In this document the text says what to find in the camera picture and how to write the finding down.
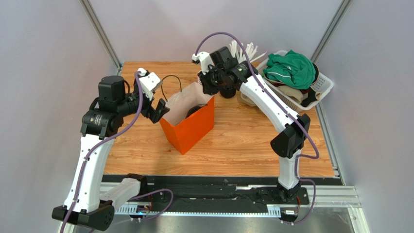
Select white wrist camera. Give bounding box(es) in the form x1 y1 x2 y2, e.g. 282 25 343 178
137 68 162 100
192 51 213 74

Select green cloth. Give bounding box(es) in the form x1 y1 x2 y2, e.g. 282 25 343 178
263 50 316 89

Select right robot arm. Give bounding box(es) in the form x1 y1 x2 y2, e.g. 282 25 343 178
192 47 310 202

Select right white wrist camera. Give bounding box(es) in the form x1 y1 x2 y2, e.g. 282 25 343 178
192 51 213 74

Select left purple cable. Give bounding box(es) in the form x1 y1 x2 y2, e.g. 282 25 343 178
60 71 173 233

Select black cup lid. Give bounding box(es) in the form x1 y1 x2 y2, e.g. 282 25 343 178
185 103 208 119

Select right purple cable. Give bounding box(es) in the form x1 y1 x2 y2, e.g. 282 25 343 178
194 32 320 225

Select white wrapped straws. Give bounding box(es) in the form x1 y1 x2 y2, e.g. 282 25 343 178
229 40 267 63

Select purple cable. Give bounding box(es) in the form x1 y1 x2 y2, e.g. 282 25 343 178
60 71 173 233
194 32 320 225

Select black lid stack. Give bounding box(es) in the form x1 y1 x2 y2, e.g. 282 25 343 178
219 87 237 99

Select white plastic basket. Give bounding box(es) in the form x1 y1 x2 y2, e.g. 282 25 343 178
257 50 333 112

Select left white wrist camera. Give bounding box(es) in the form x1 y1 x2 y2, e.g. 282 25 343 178
137 68 162 100

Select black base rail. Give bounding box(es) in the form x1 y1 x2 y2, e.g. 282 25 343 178
103 174 344 214

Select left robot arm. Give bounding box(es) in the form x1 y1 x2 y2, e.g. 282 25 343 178
52 69 169 231

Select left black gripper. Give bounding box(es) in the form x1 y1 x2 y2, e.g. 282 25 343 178
117 75 170 123

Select orange paper bag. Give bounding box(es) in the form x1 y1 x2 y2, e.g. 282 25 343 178
159 82 214 155

